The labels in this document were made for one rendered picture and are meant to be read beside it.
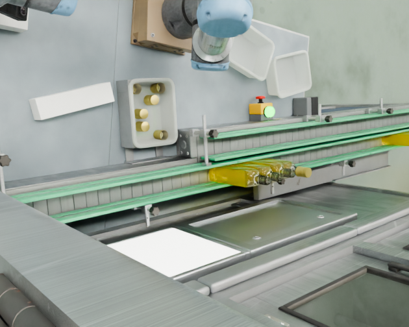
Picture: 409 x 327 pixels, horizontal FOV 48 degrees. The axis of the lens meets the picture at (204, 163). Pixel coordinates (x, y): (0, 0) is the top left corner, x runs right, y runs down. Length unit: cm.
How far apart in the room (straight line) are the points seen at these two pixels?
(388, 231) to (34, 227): 130
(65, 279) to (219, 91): 166
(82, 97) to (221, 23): 59
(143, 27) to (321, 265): 91
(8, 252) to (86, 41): 134
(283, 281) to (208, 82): 91
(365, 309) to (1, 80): 110
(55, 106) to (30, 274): 124
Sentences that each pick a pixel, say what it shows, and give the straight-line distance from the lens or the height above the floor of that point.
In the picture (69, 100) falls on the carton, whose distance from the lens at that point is 142.
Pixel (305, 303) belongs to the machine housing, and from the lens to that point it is 103.
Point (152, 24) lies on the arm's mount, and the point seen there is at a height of 85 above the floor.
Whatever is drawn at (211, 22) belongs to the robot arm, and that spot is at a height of 137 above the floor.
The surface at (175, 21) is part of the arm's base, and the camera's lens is 153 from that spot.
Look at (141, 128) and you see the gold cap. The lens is 152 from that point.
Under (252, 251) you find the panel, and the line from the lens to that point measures 118.
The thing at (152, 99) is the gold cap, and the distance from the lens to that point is 154.
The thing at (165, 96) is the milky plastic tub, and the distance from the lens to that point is 159.
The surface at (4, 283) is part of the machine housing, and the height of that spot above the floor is 195.
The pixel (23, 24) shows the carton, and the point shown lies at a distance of 139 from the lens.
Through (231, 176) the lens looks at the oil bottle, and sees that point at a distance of 152.
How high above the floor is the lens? 212
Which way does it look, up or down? 51 degrees down
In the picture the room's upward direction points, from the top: 98 degrees clockwise
